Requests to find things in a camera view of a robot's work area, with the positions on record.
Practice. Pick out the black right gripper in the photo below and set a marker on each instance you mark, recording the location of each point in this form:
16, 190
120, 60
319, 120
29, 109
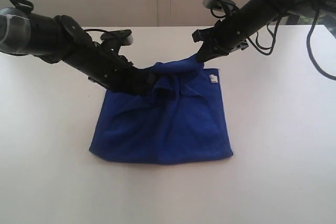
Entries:
224, 37

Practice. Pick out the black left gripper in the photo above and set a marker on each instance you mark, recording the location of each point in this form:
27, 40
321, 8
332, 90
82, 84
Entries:
106, 68

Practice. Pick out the blue towel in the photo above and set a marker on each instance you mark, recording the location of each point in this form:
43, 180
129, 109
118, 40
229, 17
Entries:
180, 120

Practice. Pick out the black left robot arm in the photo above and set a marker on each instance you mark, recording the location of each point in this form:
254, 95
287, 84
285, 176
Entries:
62, 39

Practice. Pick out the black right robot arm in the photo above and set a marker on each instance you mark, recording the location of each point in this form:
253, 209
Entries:
273, 9

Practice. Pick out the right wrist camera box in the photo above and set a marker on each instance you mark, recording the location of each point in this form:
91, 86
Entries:
220, 8

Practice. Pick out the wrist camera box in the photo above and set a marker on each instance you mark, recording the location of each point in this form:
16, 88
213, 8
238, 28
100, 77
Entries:
220, 8
117, 38

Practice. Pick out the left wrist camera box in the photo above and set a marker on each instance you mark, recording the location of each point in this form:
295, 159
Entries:
117, 38

